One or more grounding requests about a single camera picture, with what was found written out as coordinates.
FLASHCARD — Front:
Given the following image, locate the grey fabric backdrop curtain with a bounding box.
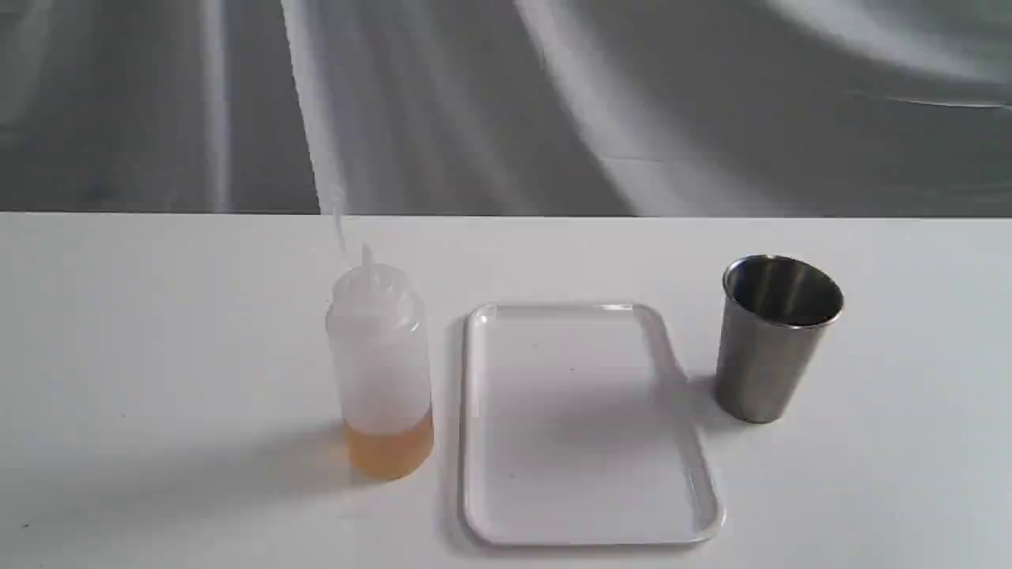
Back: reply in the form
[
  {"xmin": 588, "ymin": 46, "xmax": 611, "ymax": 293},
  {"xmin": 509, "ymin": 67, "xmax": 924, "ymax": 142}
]
[{"xmin": 1, "ymin": 1, "xmax": 1010, "ymax": 217}]

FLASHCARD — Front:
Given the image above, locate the translucent squeeze bottle amber liquid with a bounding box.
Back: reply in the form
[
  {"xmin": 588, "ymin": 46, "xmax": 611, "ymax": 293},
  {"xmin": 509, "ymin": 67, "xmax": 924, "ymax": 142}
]
[{"xmin": 325, "ymin": 183, "xmax": 436, "ymax": 481}]

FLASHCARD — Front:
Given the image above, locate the white plastic tray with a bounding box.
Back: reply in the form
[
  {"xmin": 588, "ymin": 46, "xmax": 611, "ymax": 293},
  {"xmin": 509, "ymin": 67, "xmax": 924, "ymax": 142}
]
[{"xmin": 459, "ymin": 303, "xmax": 726, "ymax": 548}]

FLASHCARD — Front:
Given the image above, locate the stainless steel cup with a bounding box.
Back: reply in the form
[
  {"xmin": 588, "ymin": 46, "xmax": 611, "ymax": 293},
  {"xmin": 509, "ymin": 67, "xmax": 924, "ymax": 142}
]
[{"xmin": 713, "ymin": 254, "xmax": 844, "ymax": 424}]

